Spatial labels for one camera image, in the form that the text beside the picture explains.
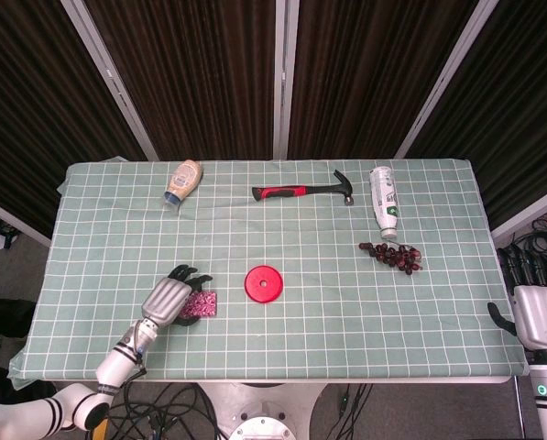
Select pink sponge cloth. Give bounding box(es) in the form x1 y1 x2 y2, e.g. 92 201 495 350
181 290 220 319

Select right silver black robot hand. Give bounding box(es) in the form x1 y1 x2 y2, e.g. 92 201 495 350
487 245 547 354

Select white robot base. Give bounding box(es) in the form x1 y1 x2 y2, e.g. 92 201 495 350
198 381 330 440

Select white frame beam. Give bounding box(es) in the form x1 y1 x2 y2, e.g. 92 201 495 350
0 193 53 249
489 180 547 243

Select white green plastic bottle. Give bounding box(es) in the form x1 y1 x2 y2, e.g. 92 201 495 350
368 165 400 241

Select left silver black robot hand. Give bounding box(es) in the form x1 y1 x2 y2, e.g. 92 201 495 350
140 264 214 328

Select black floor cable tangle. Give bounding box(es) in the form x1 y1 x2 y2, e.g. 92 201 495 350
88 381 220 440
497 204 547 267
326 382 376 440

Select dark red grape bunch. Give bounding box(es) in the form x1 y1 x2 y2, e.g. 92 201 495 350
358 241 425 277

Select white frame post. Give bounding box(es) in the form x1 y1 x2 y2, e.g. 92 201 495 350
272 0 301 160
60 0 160 162
393 0 501 160

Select red black claw hammer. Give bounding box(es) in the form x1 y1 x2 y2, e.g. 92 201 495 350
251 169 356 206

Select dark brown corrugated panel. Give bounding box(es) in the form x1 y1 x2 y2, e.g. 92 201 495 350
0 0 149 239
405 0 547 231
84 0 279 162
288 0 481 160

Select red disc with hole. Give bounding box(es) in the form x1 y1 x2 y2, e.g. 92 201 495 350
244 265 285 304

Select green white checked tablecloth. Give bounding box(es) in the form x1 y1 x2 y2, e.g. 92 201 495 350
7 158 531 382

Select beige mayonnaise squeeze bottle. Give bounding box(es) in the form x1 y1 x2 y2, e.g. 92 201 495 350
163 159 205 210

